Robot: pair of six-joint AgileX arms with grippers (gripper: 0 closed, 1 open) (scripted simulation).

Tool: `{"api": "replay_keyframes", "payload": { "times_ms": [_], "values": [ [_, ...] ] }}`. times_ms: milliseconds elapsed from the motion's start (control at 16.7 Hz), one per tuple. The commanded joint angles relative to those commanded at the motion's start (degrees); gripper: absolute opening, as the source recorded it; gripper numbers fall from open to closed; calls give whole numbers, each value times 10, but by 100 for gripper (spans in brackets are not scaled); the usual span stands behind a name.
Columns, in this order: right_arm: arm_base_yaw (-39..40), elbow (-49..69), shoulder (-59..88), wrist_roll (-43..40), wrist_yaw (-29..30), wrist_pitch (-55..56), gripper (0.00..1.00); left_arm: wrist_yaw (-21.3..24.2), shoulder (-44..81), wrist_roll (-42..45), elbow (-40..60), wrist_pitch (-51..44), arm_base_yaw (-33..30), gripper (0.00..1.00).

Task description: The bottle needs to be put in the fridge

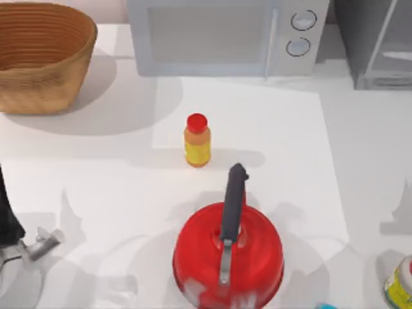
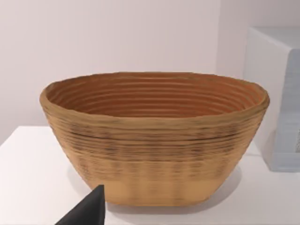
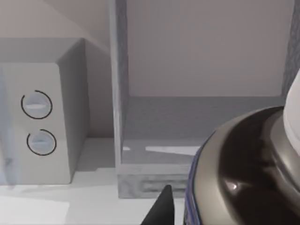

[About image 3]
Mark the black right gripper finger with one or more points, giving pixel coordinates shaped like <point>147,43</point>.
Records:
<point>164,206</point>

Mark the blue spray can white nozzle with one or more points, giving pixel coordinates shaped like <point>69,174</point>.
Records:
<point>246,168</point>

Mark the grey open cabinet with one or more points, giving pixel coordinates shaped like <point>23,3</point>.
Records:
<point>164,112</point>

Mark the round pale microwave knob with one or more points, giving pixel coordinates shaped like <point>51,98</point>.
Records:
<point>41,141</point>
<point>36,104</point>

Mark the pale microwave oven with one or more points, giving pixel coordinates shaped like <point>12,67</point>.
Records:
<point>44,122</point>

